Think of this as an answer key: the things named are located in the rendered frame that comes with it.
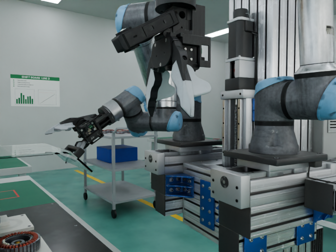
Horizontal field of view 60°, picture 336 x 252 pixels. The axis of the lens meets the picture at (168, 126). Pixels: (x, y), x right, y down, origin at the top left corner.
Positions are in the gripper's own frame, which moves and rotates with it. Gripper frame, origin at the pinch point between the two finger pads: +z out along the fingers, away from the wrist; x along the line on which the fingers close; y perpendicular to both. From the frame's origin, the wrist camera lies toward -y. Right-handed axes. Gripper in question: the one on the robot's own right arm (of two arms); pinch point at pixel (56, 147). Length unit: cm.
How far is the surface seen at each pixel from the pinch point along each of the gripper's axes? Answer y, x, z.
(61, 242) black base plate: 12.3, 21.1, 16.0
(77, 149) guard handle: 18.2, -2.7, -1.9
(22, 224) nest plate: -6.7, 18.2, 22.1
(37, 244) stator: 17.1, 13.3, 20.6
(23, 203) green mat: -42, 29, 20
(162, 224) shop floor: -128, 183, -60
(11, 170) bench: -141, 47, 16
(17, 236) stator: 10.0, 11.4, 23.4
